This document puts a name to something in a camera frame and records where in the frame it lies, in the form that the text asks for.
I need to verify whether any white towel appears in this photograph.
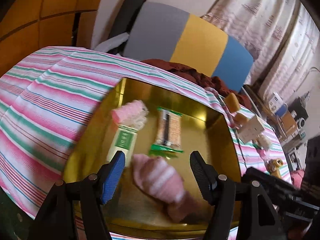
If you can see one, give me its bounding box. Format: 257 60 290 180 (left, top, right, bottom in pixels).
94 32 129 55

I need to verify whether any grey yellow blue chair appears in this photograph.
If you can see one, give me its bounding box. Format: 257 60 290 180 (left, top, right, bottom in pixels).
124 1 262 120

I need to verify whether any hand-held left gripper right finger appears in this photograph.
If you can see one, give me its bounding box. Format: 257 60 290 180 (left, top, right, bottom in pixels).
189 151 282 240

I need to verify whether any pink green striped tablecloth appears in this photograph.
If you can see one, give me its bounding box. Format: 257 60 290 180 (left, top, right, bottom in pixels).
0 45 292 240

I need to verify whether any black stereo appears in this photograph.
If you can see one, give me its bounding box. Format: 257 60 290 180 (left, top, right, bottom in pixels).
289 99 309 139

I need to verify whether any green edged cracker packet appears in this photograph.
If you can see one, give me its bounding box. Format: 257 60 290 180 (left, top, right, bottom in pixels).
149 107 184 158

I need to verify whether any white blue carton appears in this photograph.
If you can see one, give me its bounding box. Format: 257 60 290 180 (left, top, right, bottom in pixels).
269 92 288 117

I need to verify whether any wooden wardrobe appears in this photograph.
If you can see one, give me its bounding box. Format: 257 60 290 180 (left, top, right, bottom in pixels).
0 0 108 48

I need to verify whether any pink cloth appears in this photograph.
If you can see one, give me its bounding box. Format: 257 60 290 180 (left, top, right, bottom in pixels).
291 170 304 188

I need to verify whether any small yellow toy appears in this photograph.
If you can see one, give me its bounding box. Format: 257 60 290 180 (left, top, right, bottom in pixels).
266 159 284 179

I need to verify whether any yellow sponge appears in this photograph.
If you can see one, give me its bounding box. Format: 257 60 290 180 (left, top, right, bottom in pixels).
224 92 240 113
234 112 250 128

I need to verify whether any small cream object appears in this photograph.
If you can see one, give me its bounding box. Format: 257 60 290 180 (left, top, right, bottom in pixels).
257 135 272 149

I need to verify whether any black upright frame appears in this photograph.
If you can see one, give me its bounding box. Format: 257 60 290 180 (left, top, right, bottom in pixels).
110 0 150 55

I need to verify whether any pink hair roller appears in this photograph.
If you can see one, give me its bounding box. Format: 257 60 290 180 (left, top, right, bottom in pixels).
111 100 149 130

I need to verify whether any pink striped sock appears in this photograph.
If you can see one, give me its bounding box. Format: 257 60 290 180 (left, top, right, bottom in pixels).
132 154 208 222

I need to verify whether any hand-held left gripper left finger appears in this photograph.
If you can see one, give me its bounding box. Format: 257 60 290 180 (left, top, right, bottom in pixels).
35 151 126 240

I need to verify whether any cream box with green label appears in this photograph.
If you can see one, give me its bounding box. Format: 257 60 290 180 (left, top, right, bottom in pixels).
106 125 138 167

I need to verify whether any gold metal tin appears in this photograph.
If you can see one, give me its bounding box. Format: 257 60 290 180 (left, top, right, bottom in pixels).
61 78 242 233

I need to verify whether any patterned white curtain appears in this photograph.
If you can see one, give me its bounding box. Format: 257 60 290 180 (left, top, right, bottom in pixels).
201 0 320 110

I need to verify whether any white rectangular block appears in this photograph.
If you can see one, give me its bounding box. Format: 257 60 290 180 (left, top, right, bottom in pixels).
237 115 265 143

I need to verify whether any dark red cloth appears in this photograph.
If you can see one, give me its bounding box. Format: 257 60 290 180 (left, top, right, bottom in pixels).
142 59 252 110

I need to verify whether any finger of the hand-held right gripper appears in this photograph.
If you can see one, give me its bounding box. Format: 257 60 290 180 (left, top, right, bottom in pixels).
241 167 302 202

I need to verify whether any brown cardboard box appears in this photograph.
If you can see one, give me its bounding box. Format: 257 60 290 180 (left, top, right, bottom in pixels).
279 110 299 137

